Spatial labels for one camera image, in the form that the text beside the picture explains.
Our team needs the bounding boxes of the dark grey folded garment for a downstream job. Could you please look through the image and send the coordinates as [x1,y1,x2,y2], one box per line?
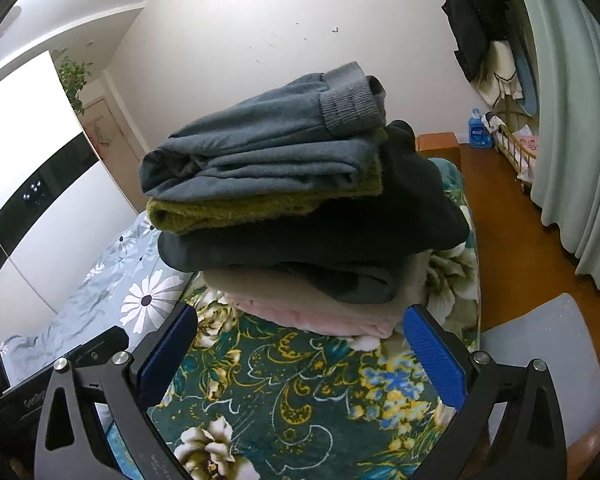
[157,120,471,305]

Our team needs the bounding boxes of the pink folded garment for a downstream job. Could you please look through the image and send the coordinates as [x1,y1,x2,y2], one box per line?
[230,294,406,339]

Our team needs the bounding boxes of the grey daisy print duvet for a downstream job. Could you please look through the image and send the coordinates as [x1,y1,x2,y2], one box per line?
[0,210,201,396]

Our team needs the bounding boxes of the round ceiling light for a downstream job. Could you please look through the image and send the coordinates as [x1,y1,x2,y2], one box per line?
[0,7,24,44]

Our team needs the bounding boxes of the white hanging garment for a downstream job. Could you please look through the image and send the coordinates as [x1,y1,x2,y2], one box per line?
[472,40,524,106]

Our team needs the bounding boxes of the white wardrobe with black stripe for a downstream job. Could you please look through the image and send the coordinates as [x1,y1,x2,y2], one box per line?
[0,50,141,321]

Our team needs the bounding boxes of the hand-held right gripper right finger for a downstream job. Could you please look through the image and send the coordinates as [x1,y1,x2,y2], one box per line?
[402,304,569,480]

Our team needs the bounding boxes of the black hanging clothes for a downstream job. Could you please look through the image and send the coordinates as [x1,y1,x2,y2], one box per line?
[441,0,519,84]

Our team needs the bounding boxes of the beige folded garment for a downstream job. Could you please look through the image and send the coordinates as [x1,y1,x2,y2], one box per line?
[202,247,431,322]

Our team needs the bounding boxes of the grey knit sweater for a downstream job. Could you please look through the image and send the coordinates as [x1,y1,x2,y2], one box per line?
[137,61,388,200]

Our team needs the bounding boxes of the beige room door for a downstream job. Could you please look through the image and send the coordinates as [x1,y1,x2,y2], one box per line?
[82,97,148,161]

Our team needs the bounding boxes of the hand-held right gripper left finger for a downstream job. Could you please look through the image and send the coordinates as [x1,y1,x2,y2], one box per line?
[34,302,198,480]

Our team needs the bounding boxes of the pale green curtain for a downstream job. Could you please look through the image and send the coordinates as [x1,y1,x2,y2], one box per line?
[510,0,600,292]

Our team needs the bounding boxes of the light blue hanging garment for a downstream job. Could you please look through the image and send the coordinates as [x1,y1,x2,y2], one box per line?
[512,45,539,116]

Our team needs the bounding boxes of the wooden bed footboard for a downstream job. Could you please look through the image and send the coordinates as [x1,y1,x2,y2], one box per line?
[416,132,462,171]

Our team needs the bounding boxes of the blue detergent bottle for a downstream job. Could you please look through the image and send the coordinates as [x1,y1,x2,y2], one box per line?
[467,108,494,149]

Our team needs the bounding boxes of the gold wire rack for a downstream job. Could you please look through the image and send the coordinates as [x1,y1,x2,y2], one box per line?
[490,100,541,194]

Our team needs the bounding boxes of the olive green folded sweater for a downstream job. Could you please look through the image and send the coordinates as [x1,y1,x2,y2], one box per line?
[146,127,386,236]

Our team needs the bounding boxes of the grey floor mat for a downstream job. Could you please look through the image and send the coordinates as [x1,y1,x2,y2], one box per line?
[480,292,600,480]

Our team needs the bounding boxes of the green floral blanket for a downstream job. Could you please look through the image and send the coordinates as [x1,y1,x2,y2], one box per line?
[107,157,483,480]

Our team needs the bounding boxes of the green potted plant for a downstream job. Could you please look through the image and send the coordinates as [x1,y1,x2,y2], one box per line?
[52,49,95,116]

